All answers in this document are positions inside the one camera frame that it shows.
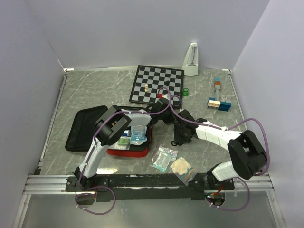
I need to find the blue white gauze packet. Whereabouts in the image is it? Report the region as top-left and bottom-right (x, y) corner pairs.
(130, 125), (147, 146)

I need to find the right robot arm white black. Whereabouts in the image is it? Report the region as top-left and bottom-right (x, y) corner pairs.
(173, 110), (270, 189)

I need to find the white metronome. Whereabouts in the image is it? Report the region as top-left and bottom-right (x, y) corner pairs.
(182, 42), (199, 76)

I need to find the white blue small tube box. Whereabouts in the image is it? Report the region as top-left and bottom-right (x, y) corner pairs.
(122, 130), (131, 137)

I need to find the blue orange grey brick stick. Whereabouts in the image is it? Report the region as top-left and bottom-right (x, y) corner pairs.
(214, 77), (221, 101)

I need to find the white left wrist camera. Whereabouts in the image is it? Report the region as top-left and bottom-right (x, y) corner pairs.
(157, 94), (170, 100)

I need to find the teal swab zip bag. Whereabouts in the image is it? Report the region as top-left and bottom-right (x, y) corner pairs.
(150, 146), (178, 173)

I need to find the green small box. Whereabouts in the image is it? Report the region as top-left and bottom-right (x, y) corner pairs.
(117, 138), (130, 146)

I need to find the aluminium rail frame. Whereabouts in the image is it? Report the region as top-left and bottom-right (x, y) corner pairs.
(23, 174), (274, 195)

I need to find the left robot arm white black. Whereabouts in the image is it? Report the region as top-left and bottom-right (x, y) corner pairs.
(75, 97), (172, 191)

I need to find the black white chessboard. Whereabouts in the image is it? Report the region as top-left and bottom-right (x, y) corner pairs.
(129, 65), (184, 108)

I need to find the white chess pawn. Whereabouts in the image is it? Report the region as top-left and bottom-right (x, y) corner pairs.
(144, 84), (149, 93)

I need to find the black red medicine kit case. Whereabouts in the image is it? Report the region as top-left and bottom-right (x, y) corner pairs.
(65, 105), (152, 158)

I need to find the white gauze pad bag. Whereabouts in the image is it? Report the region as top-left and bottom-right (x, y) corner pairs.
(109, 144), (130, 151)

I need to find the blue white brick block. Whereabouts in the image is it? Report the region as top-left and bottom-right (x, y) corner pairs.
(207, 97), (232, 112)

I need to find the beige gloves plastic bag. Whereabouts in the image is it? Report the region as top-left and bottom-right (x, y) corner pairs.
(171, 157), (197, 186)

